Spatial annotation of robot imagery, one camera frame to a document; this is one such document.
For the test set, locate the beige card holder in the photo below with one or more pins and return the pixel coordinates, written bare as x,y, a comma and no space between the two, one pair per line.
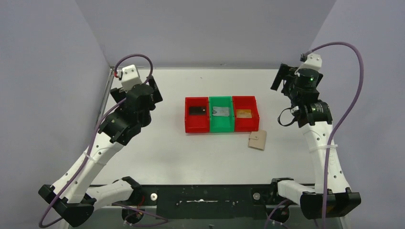
257,140

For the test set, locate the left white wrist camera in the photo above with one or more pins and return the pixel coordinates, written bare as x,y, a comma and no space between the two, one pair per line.
130,77

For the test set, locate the silver card in bin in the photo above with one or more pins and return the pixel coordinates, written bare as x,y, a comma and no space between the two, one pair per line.
220,111

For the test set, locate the left red bin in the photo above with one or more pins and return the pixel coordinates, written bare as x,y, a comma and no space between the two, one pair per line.
197,118

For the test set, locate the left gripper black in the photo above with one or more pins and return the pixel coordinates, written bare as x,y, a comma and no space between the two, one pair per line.
156,89

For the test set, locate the green bin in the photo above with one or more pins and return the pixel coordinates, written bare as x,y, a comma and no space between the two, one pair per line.
219,124

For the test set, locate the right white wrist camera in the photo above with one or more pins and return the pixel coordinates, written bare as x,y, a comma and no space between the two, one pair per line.
311,61

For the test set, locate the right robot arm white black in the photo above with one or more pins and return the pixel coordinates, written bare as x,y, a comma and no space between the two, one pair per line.
332,192

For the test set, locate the right red bin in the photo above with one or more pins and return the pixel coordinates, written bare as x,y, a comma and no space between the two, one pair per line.
246,124

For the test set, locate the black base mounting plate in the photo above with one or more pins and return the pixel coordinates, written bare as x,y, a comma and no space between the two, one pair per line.
208,201

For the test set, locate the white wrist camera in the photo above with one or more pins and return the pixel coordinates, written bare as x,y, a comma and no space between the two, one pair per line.
130,77
311,61

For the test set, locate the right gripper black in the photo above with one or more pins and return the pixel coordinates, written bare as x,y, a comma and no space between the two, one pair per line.
285,71

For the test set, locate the black card in bin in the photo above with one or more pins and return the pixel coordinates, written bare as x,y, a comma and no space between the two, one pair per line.
197,110

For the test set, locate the gold card in bin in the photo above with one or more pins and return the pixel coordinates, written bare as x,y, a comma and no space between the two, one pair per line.
244,113

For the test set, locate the red bin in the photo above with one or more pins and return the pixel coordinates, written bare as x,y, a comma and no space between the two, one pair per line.
197,118
246,124

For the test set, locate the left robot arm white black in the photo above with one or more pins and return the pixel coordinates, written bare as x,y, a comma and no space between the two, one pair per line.
71,196

